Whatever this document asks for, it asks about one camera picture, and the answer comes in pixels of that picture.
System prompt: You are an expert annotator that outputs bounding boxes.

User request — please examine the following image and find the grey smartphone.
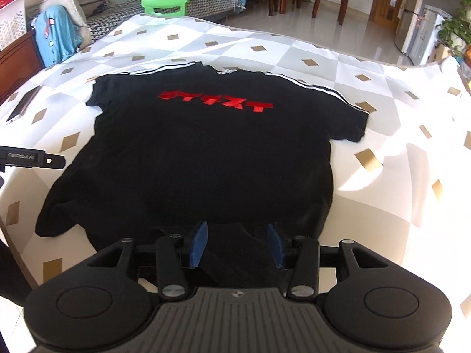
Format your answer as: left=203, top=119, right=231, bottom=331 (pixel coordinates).
left=6, top=86, right=41, bottom=123

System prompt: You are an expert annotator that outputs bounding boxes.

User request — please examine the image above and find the potted plant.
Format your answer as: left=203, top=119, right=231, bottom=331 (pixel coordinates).
left=438, top=0, right=471, bottom=57

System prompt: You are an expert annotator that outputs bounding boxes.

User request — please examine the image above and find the blue printed pyjama top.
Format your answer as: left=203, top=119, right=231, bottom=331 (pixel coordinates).
left=31, top=5, right=82, bottom=67

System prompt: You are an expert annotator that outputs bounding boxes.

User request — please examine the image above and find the grey refrigerator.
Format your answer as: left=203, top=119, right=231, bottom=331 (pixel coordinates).
left=394, top=0, right=429, bottom=54

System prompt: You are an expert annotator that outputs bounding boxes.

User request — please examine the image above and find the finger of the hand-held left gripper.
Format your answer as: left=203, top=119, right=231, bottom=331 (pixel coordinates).
left=39, top=154, right=66, bottom=169

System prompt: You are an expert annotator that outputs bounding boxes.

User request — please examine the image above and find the white perforated basket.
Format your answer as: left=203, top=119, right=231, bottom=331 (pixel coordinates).
left=0, top=0, right=28, bottom=50

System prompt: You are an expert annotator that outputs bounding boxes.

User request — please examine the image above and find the houndstooth sofa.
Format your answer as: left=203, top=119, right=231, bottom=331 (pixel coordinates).
left=26, top=0, right=247, bottom=45

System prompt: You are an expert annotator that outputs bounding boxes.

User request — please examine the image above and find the brown wooden cabinet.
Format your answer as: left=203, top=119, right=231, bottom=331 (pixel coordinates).
left=0, top=29, right=45, bottom=100

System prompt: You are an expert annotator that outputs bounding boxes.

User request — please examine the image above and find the wooden door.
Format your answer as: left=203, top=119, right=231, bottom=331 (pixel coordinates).
left=370, top=0, right=409, bottom=30

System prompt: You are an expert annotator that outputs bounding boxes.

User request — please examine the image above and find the white cushion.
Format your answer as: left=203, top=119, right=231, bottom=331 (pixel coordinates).
left=39, top=0, right=89, bottom=30

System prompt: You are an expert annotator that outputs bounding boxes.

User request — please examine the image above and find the diamond patterned tablecloth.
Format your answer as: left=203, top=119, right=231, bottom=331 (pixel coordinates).
left=0, top=15, right=471, bottom=339

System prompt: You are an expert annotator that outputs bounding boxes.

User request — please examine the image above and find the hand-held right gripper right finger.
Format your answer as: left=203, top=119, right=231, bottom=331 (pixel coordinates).
left=267, top=224, right=387, bottom=299

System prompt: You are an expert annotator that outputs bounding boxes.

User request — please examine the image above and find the grey garment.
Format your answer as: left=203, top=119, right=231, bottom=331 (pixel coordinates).
left=70, top=0, right=107, bottom=17

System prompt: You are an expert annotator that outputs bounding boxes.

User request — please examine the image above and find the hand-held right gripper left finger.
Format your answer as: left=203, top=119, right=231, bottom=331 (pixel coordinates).
left=86, top=221, right=208, bottom=299

